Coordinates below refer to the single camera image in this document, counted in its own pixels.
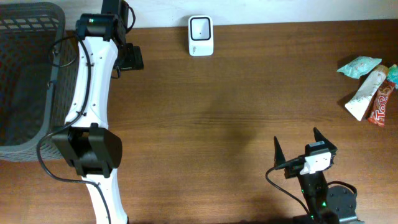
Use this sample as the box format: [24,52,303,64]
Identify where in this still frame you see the green wet wipes pack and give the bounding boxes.
[337,56,382,79]

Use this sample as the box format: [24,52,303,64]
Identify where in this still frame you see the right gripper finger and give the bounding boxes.
[313,127,335,148]
[274,136,286,167]

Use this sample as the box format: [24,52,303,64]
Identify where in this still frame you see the orange snack bar wrapper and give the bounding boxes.
[368,80,396,127]

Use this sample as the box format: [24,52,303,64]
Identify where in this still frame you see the white floral cosmetic tube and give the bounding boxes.
[345,65,389,121]

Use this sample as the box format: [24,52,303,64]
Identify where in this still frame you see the grey plastic mesh basket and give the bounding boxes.
[1,2,78,162]

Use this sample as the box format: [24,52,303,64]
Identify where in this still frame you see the small teal tissue pack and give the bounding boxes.
[386,64,398,88]

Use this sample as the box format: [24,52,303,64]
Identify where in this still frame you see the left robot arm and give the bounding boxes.
[48,1,144,223]

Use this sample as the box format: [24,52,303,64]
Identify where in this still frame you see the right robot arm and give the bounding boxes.
[266,128,362,223]

